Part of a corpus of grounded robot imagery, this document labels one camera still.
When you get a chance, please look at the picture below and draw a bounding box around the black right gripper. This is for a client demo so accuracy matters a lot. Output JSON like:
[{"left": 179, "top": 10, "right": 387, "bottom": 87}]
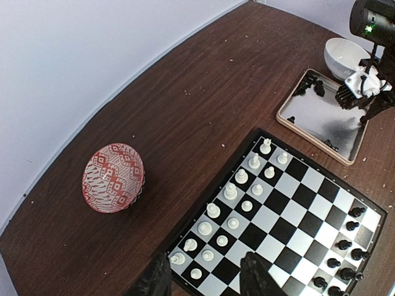
[{"left": 348, "top": 0, "right": 395, "bottom": 124}]

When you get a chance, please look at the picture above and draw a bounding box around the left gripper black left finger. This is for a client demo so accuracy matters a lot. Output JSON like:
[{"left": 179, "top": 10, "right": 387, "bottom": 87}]
[{"left": 125, "top": 253, "right": 172, "bottom": 296}]

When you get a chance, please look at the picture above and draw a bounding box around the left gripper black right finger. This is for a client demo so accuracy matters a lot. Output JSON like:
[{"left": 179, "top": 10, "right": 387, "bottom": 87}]
[{"left": 239, "top": 252, "right": 286, "bottom": 296}]

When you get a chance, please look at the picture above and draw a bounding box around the black and white chessboard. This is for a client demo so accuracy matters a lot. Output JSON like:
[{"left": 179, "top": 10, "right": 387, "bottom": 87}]
[{"left": 165, "top": 129, "right": 388, "bottom": 295}]

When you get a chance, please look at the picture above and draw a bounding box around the black chess king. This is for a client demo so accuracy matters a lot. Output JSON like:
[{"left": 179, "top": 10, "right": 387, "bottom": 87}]
[{"left": 340, "top": 268, "right": 364, "bottom": 281}]

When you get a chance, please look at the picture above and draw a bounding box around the black chess bishop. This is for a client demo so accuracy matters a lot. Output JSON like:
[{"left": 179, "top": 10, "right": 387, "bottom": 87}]
[{"left": 351, "top": 248, "right": 370, "bottom": 261}]

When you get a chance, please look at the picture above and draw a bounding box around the white chess rook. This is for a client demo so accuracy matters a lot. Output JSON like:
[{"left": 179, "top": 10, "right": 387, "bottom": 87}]
[
  {"left": 170, "top": 252, "right": 186, "bottom": 265},
  {"left": 259, "top": 138, "right": 272, "bottom": 155}
]

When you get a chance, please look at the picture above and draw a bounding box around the white chess pawn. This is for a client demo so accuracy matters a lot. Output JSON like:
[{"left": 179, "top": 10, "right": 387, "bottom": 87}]
[
  {"left": 251, "top": 184, "right": 263, "bottom": 196},
  {"left": 241, "top": 200, "right": 253, "bottom": 212},
  {"left": 190, "top": 268, "right": 202, "bottom": 280},
  {"left": 202, "top": 250, "right": 214, "bottom": 261},
  {"left": 216, "top": 235, "right": 228, "bottom": 247},
  {"left": 264, "top": 166, "right": 275, "bottom": 179},
  {"left": 277, "top": 152, "right": 288, "bottom": 165},
  {"left": 227, "top": 217, "right": 239, "bottom": 229}
]

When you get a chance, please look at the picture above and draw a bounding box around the white chess bishop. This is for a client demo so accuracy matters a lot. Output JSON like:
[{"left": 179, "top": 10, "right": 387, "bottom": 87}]
[
  {"left": 235, "top": 168, "right": 249, "bottom": 184},
  {"left": 197, "top": 221, "right": 213, "bottom": 236}
]

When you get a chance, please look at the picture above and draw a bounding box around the white ceramic bowl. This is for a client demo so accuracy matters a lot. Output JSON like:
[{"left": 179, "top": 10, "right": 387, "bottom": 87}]
[{"left": 324, "top": 38, "right": 370, "bottom": 81}]

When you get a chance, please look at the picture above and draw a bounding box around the wooden rimmed metal tray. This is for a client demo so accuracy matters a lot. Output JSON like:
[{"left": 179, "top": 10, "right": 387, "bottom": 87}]
[{"left": 276, "top": 68, "right": 367, "bottom": 166}]

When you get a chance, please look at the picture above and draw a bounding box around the red patterned bowl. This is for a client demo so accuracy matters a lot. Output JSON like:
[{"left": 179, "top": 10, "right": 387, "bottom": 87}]
[{"left": 82, "top": 143, "right": 146, "bottom": 213}]

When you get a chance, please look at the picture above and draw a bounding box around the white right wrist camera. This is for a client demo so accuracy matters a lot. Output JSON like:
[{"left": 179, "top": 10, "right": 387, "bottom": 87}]
[{"left": 335, "top": 66, "right": 393, "bottom": 110}]

